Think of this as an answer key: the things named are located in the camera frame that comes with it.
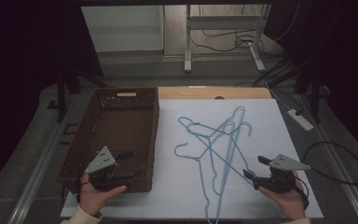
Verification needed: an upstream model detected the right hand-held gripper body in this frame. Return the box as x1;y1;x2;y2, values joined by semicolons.
253;153;311;194

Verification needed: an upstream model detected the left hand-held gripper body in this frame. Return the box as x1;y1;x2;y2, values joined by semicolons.
85;146;119;191

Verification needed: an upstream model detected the brown woven basket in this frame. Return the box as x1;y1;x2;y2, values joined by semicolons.
58;87;160;194

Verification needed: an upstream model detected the person's right hand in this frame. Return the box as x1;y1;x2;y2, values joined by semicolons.
257;172;308;221

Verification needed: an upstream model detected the person's left hand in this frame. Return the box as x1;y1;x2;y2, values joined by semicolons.
78;173;128;217

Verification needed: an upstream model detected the white table mat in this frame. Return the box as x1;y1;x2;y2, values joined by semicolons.
60;98;324;219

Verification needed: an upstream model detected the white power strip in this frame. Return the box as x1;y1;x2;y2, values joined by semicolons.
287;108;315;133

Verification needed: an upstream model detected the black metal stand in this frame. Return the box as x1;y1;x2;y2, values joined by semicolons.
293;60;335;124
46;62;110;124

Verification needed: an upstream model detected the white cabinet panel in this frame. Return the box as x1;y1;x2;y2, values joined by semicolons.
81;5;165;53

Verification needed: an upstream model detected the dark curtain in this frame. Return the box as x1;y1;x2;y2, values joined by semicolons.
263;0;358;157
0;0;104;200

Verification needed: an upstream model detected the right hand-held gripper black cable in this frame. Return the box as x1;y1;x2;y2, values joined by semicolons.
294;175;310;210

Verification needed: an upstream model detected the metal floor rail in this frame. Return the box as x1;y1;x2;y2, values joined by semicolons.
7;92;79;224
295;92;358;224

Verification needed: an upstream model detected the white power strip cable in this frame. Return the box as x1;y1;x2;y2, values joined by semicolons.
265;80;293;113

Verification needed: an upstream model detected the black floor cable bundle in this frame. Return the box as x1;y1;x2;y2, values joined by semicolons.
188;4;285;60

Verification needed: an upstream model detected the white metal desk frame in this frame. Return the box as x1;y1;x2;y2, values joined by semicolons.
183;4;273;75

